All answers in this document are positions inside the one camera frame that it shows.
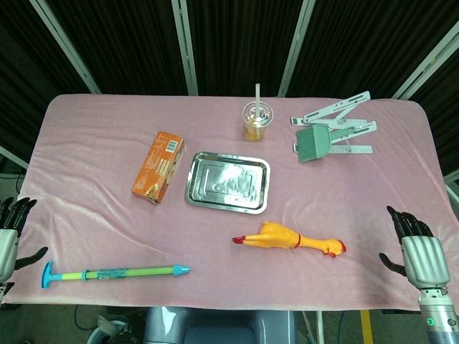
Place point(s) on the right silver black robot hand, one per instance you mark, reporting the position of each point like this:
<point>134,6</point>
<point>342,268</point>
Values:
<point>425,258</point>

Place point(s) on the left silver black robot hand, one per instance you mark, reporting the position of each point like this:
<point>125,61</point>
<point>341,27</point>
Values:
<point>8,243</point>

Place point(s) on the yellow rubber chicken toy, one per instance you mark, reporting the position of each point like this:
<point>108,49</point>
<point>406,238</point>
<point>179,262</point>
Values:
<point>276,238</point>

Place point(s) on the stainless steel rectangular tray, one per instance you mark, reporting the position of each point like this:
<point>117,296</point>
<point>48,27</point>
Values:
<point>227,182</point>

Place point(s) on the green blue water squirter toy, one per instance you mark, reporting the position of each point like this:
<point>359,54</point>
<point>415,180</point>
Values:
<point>111,274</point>

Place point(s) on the white folding laptop stand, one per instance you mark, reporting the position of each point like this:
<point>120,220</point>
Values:
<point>353,125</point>

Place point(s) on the teal dust brush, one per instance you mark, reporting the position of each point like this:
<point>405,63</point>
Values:
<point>313,145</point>

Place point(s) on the orange cardboard snack box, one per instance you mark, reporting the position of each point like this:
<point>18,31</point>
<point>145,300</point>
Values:
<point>157,166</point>

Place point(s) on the clear plastic cup orange drink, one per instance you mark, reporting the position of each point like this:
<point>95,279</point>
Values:
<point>256,123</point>

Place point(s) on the grey robot torso base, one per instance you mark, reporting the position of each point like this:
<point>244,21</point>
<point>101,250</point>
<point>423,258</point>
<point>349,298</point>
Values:
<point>218,326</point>

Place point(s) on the white drinking straw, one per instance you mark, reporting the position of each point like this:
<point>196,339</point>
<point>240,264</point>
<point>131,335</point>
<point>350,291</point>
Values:
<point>257,98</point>

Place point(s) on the black pleated curtain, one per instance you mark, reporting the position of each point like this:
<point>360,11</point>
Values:
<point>244,39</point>

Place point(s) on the white aluminium frame post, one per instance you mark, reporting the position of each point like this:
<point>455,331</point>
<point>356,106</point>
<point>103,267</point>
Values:
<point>12,156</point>
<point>185,46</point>
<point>66,48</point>
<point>452,190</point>
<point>295,46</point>
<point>426,66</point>

